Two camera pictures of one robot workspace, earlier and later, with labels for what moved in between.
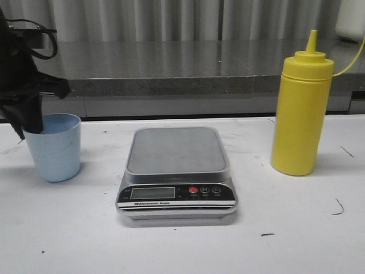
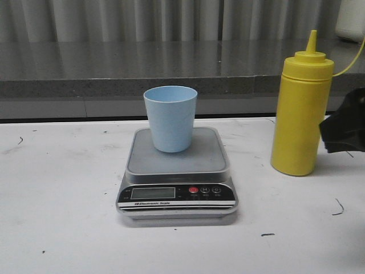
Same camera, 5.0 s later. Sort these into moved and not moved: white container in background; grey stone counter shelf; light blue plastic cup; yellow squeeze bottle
Moved: light blue plastic cup
Not moved: grey stone counter shelf; yellow squeeze bottle; white container in background
